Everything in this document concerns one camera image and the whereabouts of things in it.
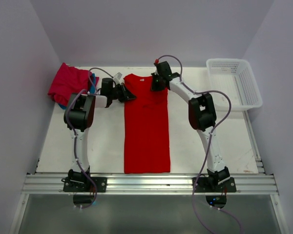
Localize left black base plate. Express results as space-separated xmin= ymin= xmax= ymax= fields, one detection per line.
xmin=61 ymin=170 xmax=107 ymax=193

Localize white plastic basket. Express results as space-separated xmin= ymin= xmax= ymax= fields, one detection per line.
xmin=206 ymin=58 xmax=263 ymax=112

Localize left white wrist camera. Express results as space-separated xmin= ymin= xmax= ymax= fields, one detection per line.
xmin=113 ymin=72 xmax=122 ymax=81

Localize aluminium mounting rail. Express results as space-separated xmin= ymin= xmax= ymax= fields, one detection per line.
xmin=21 ymin=173 xmax=278 ymax=195

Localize folded teal t shirt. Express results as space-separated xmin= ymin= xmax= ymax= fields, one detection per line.
xmin=58 ymin=73 xmax=100 ymax=111

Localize folded magenta t shirt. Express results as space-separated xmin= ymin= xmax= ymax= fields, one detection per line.
xmin=47 ymin=63 xmax=90 ymax=107

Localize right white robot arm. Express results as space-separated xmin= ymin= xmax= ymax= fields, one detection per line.
xmin=151 ymin=59 xmax=230 ymax=190

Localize bright red t shirt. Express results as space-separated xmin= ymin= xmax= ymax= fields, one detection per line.
xmin=124 ymin=74 xmax=170 ymax=174

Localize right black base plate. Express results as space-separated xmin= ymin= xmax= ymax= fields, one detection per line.
xmin=192 ymin=175 xmax=237 ymax=193

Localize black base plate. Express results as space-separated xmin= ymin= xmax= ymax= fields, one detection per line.
xmin=192 ymin=175 xmax=237 ymax=193
xmin=61 ymin=170 xmax=107 ymax=193

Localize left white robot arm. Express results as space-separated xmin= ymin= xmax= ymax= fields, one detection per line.
xmin=63 ymin=78 xmax=136 ymax=184

